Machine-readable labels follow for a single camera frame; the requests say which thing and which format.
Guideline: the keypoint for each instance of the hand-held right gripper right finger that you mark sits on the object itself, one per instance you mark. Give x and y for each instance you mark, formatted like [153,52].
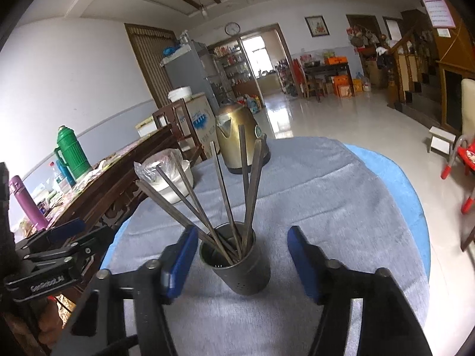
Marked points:
[306,263]

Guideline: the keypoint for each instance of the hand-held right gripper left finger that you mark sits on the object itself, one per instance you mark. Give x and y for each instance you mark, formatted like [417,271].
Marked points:
[182,263]

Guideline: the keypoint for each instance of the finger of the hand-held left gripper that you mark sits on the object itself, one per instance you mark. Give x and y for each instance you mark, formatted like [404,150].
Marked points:
[66,228]
[96,239]

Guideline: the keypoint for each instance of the dark metal utensil holder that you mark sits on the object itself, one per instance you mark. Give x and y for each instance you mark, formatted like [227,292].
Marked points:
[241,274]

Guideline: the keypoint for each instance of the bunch of metal chopsticks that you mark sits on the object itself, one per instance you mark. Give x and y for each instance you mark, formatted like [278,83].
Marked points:
[243,155]

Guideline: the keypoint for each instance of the carved wooden sideboard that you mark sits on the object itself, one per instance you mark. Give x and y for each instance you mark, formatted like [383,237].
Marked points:
[100,200]

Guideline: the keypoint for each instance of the purple insulated bottle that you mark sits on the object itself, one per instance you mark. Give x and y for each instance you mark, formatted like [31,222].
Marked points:
[28,204]

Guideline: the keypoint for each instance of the clear plastic water bottle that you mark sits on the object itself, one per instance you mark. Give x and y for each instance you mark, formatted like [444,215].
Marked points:
[55,178]

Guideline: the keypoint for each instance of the teal bottle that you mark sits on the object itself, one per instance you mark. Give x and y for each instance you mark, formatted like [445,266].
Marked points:
[68,174]

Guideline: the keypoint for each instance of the grey tablecloth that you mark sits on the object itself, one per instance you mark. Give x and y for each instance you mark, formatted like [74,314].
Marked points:
[334,200]

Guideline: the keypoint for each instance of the white bowl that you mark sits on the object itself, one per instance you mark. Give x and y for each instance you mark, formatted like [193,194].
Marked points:
[165,191]

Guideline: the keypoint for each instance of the green thermos flask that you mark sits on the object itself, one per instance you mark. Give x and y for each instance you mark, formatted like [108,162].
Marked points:
[72,152]

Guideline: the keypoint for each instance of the patterned table mat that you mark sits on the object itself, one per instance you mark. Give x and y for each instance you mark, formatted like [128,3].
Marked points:
[107,163]

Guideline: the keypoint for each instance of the golden electric kettle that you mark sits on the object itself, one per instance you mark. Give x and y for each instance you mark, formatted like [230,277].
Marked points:
[228,152]

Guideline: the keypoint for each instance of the white storage box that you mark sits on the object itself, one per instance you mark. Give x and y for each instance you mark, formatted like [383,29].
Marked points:
[145,127]

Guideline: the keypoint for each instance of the wooden chair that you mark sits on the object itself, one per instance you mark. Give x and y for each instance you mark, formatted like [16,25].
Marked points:
[178,118]

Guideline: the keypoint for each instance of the blue detergent bottles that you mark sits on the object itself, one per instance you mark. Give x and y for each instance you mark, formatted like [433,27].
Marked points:
[252,104]

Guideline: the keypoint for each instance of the brown door curtain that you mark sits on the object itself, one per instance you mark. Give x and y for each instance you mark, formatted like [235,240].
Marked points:
[148,66]

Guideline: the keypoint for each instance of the orange carton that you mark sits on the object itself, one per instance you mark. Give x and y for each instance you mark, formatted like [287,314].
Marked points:
[345,86]

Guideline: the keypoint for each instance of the white step stool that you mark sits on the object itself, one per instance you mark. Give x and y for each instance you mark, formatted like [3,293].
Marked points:
[441,141]

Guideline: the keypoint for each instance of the large water jug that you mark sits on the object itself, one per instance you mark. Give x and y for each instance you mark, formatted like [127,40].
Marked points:
[363,83]

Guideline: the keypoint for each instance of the grey refrigerator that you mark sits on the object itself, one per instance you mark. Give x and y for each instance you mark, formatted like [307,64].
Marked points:
[189,70]

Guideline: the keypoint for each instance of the red plastic chair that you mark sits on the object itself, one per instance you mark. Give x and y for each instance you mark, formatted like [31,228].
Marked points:
[467,155]

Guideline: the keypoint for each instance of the dark wooden dining table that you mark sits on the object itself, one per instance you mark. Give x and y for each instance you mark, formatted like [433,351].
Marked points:
[326,69]

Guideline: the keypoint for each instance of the glass display cabinet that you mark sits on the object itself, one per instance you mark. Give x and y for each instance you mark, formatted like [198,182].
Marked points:
[235,70]

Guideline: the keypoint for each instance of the flat orange box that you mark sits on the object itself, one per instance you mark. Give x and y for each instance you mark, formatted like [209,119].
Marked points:
[336,60]

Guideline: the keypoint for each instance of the wooden staircase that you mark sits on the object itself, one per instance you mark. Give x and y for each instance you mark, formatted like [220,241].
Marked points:
[419,74]

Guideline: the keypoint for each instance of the cluster of hanging bags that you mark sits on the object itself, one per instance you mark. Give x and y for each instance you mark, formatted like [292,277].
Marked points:
[362,39]

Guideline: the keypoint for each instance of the framed wall picture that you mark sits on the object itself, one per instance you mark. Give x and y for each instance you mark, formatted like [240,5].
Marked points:
[316,26]

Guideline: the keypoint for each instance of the round wall clock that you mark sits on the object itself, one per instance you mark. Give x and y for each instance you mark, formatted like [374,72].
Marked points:
[232,29]

